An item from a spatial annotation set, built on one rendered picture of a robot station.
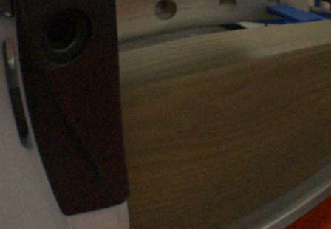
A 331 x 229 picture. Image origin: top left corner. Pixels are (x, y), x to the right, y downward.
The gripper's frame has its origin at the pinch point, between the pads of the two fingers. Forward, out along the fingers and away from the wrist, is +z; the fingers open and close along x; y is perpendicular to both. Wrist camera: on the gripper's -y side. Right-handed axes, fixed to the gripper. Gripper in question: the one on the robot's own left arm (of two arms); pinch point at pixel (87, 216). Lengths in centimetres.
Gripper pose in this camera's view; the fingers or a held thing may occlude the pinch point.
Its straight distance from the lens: 13.7
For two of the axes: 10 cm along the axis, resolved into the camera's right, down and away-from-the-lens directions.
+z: 0.8, 8.9, 4.5
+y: -9.0, 2.6, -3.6
